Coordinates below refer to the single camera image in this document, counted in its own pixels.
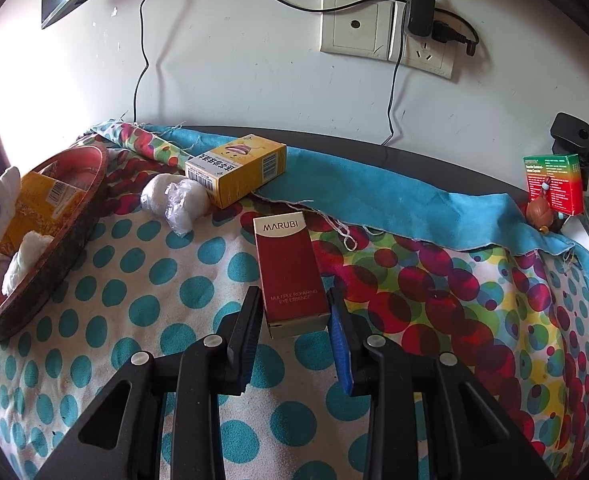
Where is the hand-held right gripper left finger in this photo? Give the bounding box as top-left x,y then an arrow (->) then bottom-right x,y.
34,286 -> 265,480

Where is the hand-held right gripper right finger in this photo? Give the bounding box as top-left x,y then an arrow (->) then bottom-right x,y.
327,287 -> 555,480

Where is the yellow orange snack packet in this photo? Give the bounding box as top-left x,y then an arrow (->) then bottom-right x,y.
0,199 -> 58,257

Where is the red round tray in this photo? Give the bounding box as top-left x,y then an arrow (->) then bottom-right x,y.
0,143 -> 110,344

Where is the dark red box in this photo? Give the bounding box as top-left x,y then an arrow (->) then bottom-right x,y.
252,212 -> 333,340

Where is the clear plastic bag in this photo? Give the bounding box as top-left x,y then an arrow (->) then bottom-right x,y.
165,179 -> 211,235

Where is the colourful dotted tablecloth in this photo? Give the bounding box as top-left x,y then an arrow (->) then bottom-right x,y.
0,120 -> 589,480

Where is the blue cloth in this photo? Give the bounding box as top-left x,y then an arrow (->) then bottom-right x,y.
162,124 -> 582,263

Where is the yellow cartoon print box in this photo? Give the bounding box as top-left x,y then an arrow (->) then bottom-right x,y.
184,133 -> 288,210

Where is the small brown figurine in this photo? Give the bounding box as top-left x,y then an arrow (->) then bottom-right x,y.
526,192 -> 568,234

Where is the green and red box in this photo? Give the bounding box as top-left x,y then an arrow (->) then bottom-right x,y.
523,154 -> 585,216

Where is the black angled plug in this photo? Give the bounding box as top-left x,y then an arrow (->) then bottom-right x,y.
431,20 -> 479,59

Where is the black power adapter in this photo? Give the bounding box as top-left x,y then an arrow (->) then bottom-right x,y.
406,0 -> 436,39

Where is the thin black hanging cable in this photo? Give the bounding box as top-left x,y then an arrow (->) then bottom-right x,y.
133,0 -> 171,124

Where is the black cable down wall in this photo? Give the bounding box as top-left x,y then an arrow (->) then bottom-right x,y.
381,35 -> 406,147

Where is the black clamp mount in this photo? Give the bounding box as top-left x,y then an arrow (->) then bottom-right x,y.
549,112 -> 589,187

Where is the white round-hole wall plate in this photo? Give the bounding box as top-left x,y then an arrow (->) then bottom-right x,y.
319,0 -> 398,61

